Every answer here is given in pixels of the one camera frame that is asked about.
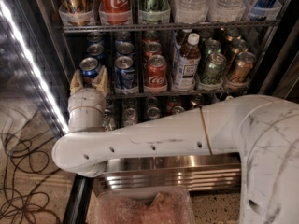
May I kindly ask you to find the bottom left white-green can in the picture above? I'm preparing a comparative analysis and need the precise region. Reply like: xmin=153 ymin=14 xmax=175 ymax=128
xmin=103 ymin=109 xmax=116 ymax=131

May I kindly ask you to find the front green soda can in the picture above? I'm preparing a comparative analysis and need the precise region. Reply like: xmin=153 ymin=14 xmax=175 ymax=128
xmin=200 ymin=52 xmax=226 ymax=85

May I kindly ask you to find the front brown tea bottle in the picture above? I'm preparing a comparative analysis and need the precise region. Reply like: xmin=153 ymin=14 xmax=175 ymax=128
xmin=173 ymin=33 xmax=201 ymax=91

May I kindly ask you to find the glass fridge door with light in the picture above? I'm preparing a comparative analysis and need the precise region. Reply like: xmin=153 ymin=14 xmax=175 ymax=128
xmin=0 ymin=0 xmax=93 ymax=224

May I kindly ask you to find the middle red Coca-Cola can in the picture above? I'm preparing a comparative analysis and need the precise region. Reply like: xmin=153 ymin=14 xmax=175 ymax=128
xmin=143 ymin=42 xmax=162 ymax=62

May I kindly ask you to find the bottom red cola can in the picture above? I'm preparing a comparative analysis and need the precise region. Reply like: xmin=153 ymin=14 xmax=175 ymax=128
xmin=171 ymin=105 xmax=185 ymax=115

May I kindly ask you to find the front red Coca-Cola can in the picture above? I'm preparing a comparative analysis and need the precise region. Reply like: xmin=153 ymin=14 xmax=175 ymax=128
xmin=145 ymin=55 xmax=167 ymax=88

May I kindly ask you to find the upper wire shelf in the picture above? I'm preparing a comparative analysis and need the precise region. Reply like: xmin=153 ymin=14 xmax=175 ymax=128
xmin=61 ymin=20 xmax=280 ymax=34

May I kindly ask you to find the wire shelf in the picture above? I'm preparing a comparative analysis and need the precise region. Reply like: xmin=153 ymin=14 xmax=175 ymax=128
xmin=106 ymin=87 xmax=247 ymax=100
xmin=61 ymin=20 xmax=280 ymax=34

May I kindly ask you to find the top shelf Coca-Cola can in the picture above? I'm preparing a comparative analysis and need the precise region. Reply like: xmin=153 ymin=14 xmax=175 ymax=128
xmin=101 ymin=0 xmax=131 ymax=24

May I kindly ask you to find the white-green can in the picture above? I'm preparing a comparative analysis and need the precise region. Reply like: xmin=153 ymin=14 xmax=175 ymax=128
xmin=122 ymin=108 xmax=138 ymax=127
xmin=103 ymin=109 xmax=116 ymax=131

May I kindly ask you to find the bottom gold can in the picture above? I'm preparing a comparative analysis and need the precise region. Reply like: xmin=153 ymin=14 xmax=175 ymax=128
xmin=189 ymin=97 xmax=203 ymax=109

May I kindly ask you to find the front gold soda can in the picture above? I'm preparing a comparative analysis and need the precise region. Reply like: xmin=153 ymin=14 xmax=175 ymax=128
xmin=227 ymin=51 xmax=255 ymax=83

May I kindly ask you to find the top shelf green can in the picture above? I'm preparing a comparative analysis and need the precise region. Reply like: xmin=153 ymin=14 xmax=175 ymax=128
xmin=139 ymin=0 xmax=169 ymax=23

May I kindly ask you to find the shelf water bottle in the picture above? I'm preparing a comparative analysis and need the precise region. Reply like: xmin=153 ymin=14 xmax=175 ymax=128
xmin=172 ymin=0 xmax=208 ymax=24
xmin=207 ymin=0 xmax=245 ymax=22

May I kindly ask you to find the middle wire shelf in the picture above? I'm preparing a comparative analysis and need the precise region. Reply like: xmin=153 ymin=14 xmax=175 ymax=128
xmin=106 ymin=87 xmax=247 ymax=100

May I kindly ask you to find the black cable on left floor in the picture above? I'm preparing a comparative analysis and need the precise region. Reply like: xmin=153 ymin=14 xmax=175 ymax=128
xmin=0 ymin=105 xmax=68 ymax=224

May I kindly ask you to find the middle gold soda can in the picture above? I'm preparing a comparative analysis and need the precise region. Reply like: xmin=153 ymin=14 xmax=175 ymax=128
xmin=226 ymin=39 xmax=249 ymax=65

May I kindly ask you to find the green soda can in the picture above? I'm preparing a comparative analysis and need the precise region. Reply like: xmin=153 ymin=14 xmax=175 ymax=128
xmin=202 ymin=39 xmax=221 ymax=63
xmin=200 ymin=52 xmax=226 ymax=85

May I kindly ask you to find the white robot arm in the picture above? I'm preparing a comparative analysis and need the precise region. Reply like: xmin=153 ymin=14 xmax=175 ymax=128
xmin=52 ymin=68 xmax=299 ymax=224

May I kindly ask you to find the top shelf blue can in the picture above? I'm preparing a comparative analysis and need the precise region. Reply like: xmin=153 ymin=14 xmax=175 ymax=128
xmin=247 ymin=0 xmax=284 ymax=21

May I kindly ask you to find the gold soda can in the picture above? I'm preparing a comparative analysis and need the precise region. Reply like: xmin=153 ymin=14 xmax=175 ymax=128
xmin=226 ymin=39 xmax=249 ymax=65
xmin=227 ymin=51 xmax=255 ymax=83

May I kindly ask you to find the clear plastic bin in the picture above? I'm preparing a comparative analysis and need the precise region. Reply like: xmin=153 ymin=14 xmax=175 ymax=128
xmin=93 ymin=186 xmax=195 ymax=224

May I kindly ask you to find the top shelf left water bottle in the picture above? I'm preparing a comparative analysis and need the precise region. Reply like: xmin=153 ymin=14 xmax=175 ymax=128
xmin=172 ymin=0 xmax=208 ymax=24

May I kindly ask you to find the top shelf gold can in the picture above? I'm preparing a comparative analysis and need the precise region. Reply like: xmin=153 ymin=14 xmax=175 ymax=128
xmin=59 ymin=0 xmax=94 ymax=26

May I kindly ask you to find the top shelf right water bottle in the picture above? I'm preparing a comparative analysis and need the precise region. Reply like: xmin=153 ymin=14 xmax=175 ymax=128
xmin=207 ymin=0 xmax=245 ymax=22

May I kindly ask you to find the red coca-cola can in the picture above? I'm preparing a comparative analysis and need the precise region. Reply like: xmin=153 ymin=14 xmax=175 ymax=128
xmin=145 ymin=55 xmax=167 ymax=88
xmin=143 ymin=42 xmax=162 ymax=62

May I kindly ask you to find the middle green soda can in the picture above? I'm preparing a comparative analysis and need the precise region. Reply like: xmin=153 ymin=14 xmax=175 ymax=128
xmin=202 ymin=39 xmax=221 ymax=63

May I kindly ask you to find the bottom blue Pepsi can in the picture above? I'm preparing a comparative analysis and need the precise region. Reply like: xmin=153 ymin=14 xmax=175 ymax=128
xmin=146 ymin=106 xmax=161 ymax=120

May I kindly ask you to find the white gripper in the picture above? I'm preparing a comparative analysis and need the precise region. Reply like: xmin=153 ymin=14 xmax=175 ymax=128
xmin=68 ymin=66 xmax=108 ymax=113

